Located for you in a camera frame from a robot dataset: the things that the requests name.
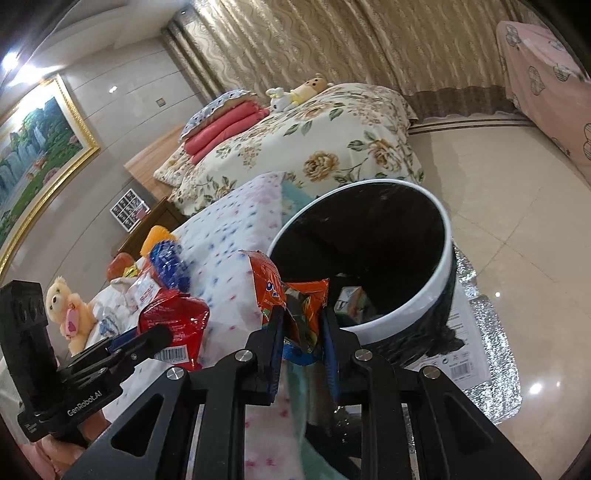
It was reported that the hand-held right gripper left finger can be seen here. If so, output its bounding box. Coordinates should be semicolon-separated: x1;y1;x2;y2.
60;305;296;480

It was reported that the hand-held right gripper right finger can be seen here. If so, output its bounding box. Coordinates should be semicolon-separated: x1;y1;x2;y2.
321;307;542;480

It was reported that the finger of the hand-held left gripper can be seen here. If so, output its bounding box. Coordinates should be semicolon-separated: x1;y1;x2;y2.
121;324;173;366
108;329;141;354

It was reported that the red snack packet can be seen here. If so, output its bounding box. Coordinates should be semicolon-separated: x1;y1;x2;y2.
137;290;211;372

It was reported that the orange snack packet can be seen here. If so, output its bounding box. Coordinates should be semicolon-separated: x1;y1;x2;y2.
239;249;331;366

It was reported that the blue plastic packet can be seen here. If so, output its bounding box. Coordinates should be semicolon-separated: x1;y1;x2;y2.
148;239;191;294

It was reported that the white bin with black bag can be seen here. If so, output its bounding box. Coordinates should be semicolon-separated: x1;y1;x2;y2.
267;179;465;370

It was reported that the clear plastic bag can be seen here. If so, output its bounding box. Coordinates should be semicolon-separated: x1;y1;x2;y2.
95;300;139;336

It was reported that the white packet with red print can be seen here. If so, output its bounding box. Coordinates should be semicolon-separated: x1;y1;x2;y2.
124;268;163;315

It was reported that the cream teddy bear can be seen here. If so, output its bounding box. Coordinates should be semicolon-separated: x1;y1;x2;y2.
45;275;100;356

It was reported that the teal cloth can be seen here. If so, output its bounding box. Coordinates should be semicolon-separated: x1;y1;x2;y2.
276;181;356;480

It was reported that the green carton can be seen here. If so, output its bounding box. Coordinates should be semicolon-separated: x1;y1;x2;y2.
333;286;370;325

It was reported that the red round fruit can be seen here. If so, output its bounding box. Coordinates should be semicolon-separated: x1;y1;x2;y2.
107;252;135;280

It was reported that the orange ribbed cup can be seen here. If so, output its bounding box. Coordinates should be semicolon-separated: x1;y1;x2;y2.
141;224;178;257

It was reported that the wooden nightstand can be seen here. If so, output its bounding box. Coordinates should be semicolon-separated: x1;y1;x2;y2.
113;196;185;259

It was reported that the white card with dark photos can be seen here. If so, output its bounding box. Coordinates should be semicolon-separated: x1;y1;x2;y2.
110;188;151;233

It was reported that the white cardboard sheet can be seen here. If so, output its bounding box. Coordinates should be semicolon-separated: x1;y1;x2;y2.
406;286;493;394

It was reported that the white dotted blanket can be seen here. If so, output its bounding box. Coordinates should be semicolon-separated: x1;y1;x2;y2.
0;171;306;480

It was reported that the silver foil mat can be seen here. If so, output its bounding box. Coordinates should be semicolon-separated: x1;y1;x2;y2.
443;244;523;424

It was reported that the wooden headboard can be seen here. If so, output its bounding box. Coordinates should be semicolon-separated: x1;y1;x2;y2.
124;122;190;200

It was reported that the gold framed landscape painting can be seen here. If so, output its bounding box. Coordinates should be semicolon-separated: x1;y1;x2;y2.
0;74;101;278

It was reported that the folded red blanket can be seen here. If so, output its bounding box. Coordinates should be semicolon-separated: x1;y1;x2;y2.
184;100;271;165

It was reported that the floral bed cover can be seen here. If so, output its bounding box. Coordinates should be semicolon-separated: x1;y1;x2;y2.
153;83;424;219

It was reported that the blue dotted pillow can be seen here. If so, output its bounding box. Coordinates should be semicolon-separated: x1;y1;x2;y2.
180;89;257;139

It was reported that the white bunny plush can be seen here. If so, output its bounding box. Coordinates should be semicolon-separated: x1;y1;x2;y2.
265;86;296;113

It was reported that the yellow bear plush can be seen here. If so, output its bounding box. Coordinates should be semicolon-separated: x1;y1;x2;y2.
288;73;334;107

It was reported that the beige patterned curtain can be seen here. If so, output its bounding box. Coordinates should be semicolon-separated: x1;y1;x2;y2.
161;0;532;123

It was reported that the pink heart-patterned covered furniture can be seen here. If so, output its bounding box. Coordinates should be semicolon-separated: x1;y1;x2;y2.
495;19;591;165

